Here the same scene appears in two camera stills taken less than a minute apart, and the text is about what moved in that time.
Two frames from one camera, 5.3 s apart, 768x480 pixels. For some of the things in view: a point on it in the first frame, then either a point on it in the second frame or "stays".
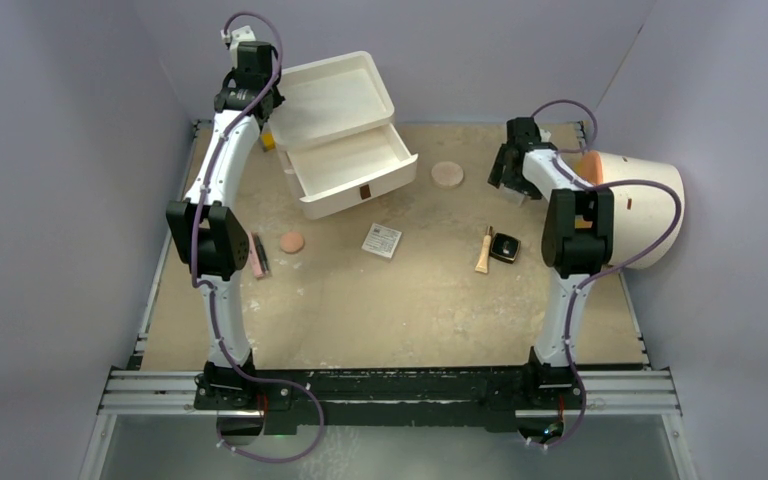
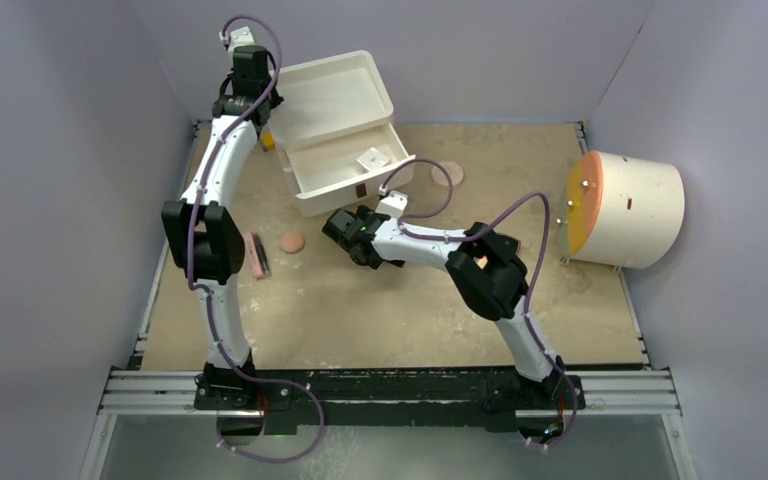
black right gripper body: (511, 178) -> (364, 213)
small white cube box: (512, 196) -> (370, 160)
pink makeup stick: (257, 270) stays
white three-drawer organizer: (332, 135) stays
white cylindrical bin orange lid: (648, 206) stays
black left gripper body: (277, 99) stays
